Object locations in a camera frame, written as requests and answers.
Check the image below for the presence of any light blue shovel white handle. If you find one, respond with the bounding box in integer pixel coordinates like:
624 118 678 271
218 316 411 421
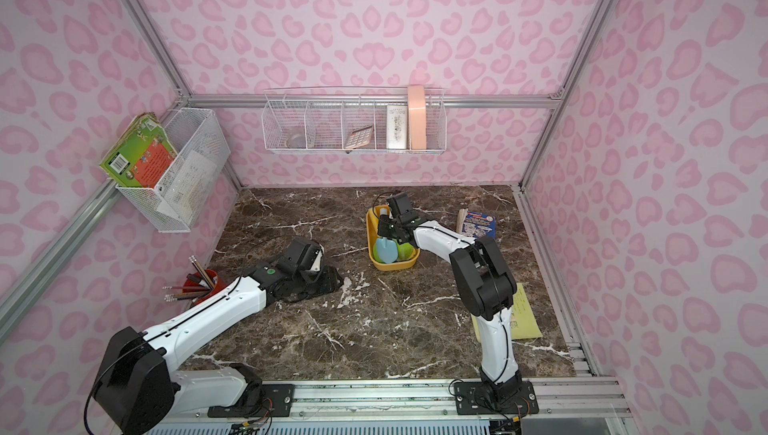
373 237 398 264

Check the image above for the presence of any large green shovel yellow handle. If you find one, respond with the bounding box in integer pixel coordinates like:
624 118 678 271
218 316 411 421
397 243 416 262

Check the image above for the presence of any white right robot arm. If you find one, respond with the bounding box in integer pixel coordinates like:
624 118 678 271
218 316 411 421
378 193 523 400

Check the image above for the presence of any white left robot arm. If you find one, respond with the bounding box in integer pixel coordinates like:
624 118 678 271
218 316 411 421
87 237 343 434

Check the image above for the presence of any yellow plastic storage box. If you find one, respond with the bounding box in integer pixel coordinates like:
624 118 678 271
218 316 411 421
366 205 421 271

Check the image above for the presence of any white box on shelf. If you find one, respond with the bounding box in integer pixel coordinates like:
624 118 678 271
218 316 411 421
386 105 408 150

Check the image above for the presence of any pink box on shelf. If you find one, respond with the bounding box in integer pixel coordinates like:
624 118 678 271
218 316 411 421
407 85 427 151

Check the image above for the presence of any blue Macmillan paperback book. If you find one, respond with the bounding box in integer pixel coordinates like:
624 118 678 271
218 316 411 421
456 209 497 238

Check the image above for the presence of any small calculator on shelf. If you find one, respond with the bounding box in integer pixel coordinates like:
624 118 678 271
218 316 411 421
343 125 375 152

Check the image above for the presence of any red pencil cup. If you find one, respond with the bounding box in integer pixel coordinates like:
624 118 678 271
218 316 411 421
163 255 224 306

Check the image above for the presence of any yellow-green booklet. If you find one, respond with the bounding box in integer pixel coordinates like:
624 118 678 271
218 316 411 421
470 282 544 344

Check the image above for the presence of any green red book in basket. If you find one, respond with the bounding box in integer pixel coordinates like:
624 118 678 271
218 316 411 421
100 112 177 189

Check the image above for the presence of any white wire wall shelf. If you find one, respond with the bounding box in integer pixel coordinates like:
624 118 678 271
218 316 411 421
261 86 447 154

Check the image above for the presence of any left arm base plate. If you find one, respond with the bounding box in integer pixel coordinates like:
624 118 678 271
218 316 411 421
207 382 296 419

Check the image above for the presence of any white mesh wall basket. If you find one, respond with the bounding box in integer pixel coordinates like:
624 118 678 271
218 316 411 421
117 108 230 233

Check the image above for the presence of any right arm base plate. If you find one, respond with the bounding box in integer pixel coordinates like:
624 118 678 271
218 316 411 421
449 380 540 419

